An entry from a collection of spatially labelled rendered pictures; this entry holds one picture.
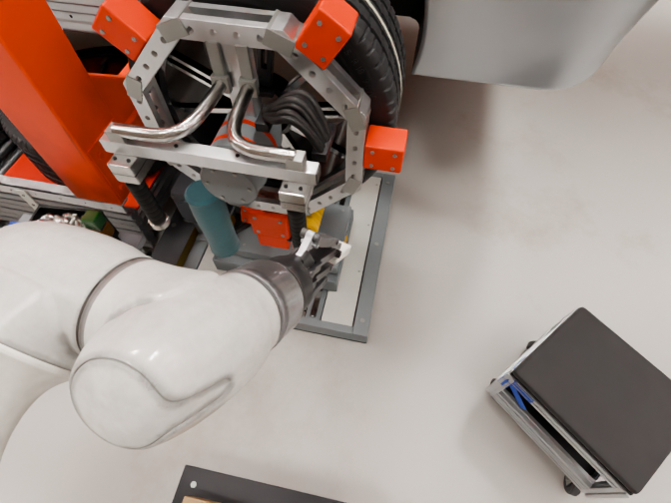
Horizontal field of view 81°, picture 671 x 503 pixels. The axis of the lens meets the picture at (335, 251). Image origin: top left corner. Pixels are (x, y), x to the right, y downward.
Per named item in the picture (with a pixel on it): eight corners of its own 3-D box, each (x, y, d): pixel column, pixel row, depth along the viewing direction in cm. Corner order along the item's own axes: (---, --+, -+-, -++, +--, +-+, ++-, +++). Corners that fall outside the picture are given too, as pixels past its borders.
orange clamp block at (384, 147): (367, 146, 97) (403, 152, 96) (361, 169, 93) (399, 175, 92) (369, 123, 91) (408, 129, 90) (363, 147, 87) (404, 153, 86)
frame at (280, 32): (361, 210, 116) (378, 20, 70) (357, 228, 113) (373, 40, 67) (188, 181, 122) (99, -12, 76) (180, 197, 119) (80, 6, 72)
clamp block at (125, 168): (160, 154, 83) (150, 134, 79) (140, 186, 79) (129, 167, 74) (138, 151, 84) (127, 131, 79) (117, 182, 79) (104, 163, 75)
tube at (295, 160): (327, 103, 80) (326, 53, 71) (303, 173, 70) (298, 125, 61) (244, 92, 82) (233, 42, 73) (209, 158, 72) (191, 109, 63)
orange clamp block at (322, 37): (332, 49, 78) (359, 12, 71) (323, 72, 73) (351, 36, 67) (303, 25, 75) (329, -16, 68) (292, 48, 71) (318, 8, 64)
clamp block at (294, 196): (317, 179, 80) (316, 160, 75) (306, 214, 75) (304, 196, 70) (293, 175, 80) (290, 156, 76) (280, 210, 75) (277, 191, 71)
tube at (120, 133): (234, 91, 82) (222, 41, 73) (198, 156, 72) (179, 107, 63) (155, 80, 84) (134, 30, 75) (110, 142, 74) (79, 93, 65)
